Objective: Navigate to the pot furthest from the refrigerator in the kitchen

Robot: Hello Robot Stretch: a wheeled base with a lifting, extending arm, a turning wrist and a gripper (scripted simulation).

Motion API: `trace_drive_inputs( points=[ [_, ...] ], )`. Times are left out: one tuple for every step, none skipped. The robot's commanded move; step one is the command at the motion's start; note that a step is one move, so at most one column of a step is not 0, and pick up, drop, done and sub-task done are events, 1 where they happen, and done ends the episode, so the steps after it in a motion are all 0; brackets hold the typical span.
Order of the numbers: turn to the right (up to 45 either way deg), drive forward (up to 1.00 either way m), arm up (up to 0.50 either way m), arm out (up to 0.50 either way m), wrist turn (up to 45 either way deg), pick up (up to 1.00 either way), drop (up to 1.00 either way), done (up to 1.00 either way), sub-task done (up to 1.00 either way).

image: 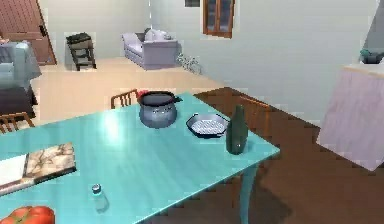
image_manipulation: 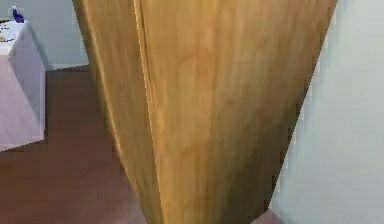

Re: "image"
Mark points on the brown framed window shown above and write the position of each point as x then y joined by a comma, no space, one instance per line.
218,17

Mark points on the grey metal pot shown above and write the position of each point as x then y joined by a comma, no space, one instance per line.
157,111

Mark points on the lilac sofa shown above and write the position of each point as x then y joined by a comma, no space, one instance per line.
150,50

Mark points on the red tomato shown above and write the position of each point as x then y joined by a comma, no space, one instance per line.
31,215

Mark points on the turquoise dining table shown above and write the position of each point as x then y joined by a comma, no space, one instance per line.
140,156

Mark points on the dark octagonal dish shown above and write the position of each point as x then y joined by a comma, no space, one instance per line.
207,126

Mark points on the pale lilac counter cabinet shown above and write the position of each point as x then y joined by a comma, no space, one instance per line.
355,116

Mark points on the small pale house plant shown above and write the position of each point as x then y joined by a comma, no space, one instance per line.
189,62

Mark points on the brown wooden room door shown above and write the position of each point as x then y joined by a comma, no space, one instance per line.
26,26

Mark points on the grey armchair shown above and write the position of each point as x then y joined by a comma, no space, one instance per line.
15,70

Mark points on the white sofa pillow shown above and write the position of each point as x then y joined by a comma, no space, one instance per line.
156,34

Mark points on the dark wooden side table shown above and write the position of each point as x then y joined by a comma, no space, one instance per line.
81,50

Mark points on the brown wooden chair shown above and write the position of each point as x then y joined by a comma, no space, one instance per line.
124,98
13,121

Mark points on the dark framed wall picture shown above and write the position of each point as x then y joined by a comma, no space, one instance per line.
192,2

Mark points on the dark green vase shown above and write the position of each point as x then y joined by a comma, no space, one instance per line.
237,133

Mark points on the clear salt shaker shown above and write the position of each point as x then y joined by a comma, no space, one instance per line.
99,198

